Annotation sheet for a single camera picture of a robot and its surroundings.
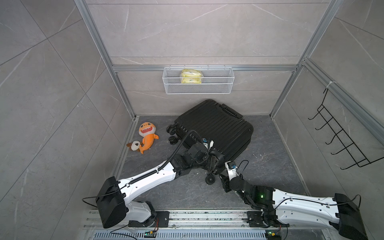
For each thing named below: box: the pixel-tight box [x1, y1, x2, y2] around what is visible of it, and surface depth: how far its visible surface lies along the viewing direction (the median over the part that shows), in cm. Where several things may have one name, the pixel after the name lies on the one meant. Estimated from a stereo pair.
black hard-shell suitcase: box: [166, 99, 254, 163], surface depth 88 cm
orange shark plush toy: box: [139, 121, 159, 154], surface depth 103 cm
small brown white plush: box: [126, 140, 143, 152], surface depth 102 cm
